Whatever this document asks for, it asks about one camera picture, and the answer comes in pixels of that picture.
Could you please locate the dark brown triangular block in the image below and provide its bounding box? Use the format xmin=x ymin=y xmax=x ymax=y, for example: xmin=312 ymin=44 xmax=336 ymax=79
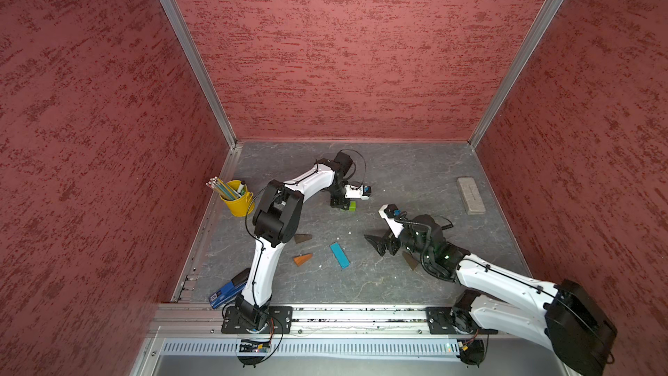
xmin=293 ymin=233 xmax=312 ymax=244

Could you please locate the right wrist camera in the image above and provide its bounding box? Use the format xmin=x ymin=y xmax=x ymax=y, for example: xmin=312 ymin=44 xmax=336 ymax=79
xmin=379 ymin=204 xmax=405 ymax=238

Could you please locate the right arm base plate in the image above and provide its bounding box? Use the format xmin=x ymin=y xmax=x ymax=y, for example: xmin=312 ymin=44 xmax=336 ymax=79
xmin=426 ymin=307 xmax=499 ymax=338

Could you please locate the aluminium corner post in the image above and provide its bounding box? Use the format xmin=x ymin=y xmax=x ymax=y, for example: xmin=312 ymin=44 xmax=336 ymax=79
xmin=468 ymin=0 xmax=565 ymax=150
xmin=158 ymin=0 xmax=238 ymax=150

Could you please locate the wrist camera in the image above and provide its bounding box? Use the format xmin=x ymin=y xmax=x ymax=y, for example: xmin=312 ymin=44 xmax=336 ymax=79
xmin=344 ymin=184 xmax=372 ymax=200
xmin=379 ymin=204 xmax=405 ymax=238

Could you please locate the yellow pen cup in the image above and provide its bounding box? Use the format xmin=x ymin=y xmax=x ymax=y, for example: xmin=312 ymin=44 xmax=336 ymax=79
xmin=221 ymin=180 xmax=255 ymax=218

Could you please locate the blue stapler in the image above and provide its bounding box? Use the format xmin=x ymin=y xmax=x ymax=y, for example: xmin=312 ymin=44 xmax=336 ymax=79
xmin=209 ymin=268 xmax=250 ymax=310

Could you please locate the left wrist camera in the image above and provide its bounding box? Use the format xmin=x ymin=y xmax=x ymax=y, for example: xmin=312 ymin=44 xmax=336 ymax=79
xmin=344 ymin=184 xmax=372 ymax=200

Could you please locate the brown triangular block right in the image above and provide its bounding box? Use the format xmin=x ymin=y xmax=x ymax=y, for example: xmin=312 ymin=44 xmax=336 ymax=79
xmin=402 ymin=252 xmax=420 ymax=271

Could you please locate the bundle of pencils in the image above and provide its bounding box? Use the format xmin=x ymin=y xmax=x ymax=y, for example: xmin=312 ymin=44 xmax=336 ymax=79
xmin=206 ymin=177 xmax=241 ymax=201

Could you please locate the aluminium corner post right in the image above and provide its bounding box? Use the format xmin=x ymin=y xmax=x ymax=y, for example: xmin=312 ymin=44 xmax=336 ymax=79
xmin=468 ymin=0 xmax=565 ymax=150

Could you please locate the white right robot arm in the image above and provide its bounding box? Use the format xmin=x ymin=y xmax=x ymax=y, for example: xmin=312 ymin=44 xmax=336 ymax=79
xmin=365 ymin=205 xmax=618 ymax=375

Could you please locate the aluminium corner post left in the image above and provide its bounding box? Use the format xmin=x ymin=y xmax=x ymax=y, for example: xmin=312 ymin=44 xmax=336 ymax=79
xmin=158 ymin=0 xmax=238 ymax=150

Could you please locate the teal flat block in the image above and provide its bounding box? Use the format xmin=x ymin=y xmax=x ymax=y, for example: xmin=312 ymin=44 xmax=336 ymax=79
xmin=330 ymin=243 xmax=351 ymax=270

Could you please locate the perforated cable duct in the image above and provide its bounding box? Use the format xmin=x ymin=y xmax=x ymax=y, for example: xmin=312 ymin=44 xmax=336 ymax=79
xmin=160 ymin=339 xmax=459 ymax=361

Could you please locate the grey whiteboard eraser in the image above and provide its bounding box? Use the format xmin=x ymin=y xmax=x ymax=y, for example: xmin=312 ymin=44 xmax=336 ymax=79
xmin=457 ymin=177 xmax=486 ymax=215

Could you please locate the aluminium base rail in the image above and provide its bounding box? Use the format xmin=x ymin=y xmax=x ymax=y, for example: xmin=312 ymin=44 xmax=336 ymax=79
xmin=149 ymin=303 xmax=468 ymax=339

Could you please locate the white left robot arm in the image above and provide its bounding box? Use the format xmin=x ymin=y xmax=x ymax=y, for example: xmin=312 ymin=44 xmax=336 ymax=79
xmin=235 ymin=151 xmax=354 ymax=331

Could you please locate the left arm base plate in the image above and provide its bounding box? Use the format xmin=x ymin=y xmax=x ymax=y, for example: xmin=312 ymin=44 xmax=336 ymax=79
xmin=220 ymin=306 xmax=294 ymax=335

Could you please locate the orange triangular block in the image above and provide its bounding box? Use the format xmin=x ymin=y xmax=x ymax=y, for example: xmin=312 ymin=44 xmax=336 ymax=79
xmin=292 ymin=253 xmax=313 ymax=267

